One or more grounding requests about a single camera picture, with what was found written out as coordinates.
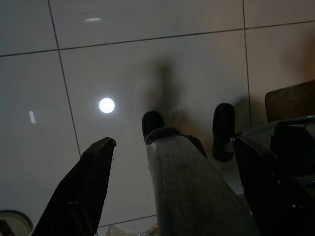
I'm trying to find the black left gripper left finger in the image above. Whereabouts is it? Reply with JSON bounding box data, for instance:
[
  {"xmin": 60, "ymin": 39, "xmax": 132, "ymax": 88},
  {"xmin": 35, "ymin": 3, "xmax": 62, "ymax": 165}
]
[{"xmin": 31, "ymin": 137, "xmax": 116, "ymax": 236}]

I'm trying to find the grey robot left leg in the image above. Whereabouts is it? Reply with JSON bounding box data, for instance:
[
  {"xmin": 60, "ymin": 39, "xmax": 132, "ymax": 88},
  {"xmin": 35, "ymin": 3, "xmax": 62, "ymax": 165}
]
[{"xmin": 142, "ymin": 111, "xmax": 261, "ymax": 236}]

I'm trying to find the white round container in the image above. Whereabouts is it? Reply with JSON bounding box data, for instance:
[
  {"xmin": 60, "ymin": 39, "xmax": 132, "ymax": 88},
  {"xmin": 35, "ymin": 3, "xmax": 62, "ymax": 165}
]
[{"xmin": 0, "ymin": 209, "xmax": 34, "ymax": 236}]

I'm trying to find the dark glass side table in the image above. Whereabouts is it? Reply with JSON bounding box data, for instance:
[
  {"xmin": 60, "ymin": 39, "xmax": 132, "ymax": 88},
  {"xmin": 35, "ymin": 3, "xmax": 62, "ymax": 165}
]
[{"xmin": 240, "ymin": 115, "xmax": 315, "ymax": 180}]

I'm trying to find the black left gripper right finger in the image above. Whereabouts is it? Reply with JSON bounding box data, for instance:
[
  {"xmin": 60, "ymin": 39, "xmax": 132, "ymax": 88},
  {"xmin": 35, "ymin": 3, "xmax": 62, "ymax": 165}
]
[{"xmin": 232, "ymin": 136, "xmax": 315, "ymax": 236}]

